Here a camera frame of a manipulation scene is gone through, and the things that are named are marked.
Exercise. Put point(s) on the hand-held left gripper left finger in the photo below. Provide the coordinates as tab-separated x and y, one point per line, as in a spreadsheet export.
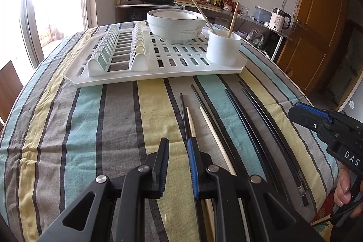
163	171

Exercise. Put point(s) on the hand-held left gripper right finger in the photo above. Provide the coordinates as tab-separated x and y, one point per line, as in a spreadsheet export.
192	168

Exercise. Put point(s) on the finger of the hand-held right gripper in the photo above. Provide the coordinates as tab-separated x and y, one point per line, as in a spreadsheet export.
312	111

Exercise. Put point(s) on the black chopstick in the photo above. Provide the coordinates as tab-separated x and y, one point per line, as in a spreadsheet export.
299	186
183	111
244	123
305	198
209	123

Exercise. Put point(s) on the white cup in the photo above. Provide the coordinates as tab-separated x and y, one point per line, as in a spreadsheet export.
222	49

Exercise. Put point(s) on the person's right hand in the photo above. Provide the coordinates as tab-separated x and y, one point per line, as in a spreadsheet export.
341	188

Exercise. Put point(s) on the white appliance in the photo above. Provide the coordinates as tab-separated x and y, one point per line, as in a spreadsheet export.
351	100

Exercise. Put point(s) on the wooden door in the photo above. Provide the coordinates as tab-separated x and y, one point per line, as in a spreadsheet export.
317	32

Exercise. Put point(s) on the striped tablecloth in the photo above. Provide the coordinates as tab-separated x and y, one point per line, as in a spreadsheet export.
85	131

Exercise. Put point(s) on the plastic bags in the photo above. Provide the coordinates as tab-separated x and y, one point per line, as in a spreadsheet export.
256	39

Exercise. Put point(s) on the white electric kettle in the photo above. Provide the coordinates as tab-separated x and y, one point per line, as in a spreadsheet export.
278	21

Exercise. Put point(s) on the clear plastic container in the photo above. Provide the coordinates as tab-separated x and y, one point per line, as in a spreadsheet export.
262	15

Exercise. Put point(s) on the white plastic dish rack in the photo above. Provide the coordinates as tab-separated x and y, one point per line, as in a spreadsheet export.
175	60

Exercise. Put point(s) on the drinking glass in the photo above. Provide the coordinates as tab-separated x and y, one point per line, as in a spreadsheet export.
245	11

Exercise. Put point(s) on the jar with red lid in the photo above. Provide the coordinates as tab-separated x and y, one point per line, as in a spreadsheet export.
228	6

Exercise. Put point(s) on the large white bowl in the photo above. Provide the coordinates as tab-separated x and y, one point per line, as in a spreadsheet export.
175	32

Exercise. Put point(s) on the small white bowl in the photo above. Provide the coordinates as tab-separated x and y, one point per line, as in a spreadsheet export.
175	16

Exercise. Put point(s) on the black appliance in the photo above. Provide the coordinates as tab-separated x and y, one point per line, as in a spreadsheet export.
134	16

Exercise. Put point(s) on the wooden cutting board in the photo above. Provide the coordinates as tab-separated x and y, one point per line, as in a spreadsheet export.
187	2

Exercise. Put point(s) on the wooden chair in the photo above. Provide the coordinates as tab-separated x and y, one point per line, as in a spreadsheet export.
10	89

